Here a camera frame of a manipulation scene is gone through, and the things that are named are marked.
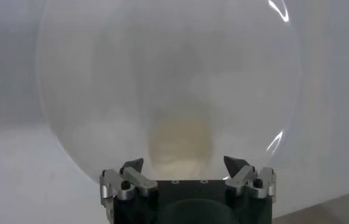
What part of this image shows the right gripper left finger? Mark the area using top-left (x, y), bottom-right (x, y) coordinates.
top-left (99, 157), bottom-right (159, 208)

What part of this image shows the round white plate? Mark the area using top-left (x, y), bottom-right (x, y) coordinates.
top-left (35, 0), bottom-right (303, 187)

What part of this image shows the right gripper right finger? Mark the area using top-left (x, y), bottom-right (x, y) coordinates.
top-left (222, 155), bottom-right (277, 203)

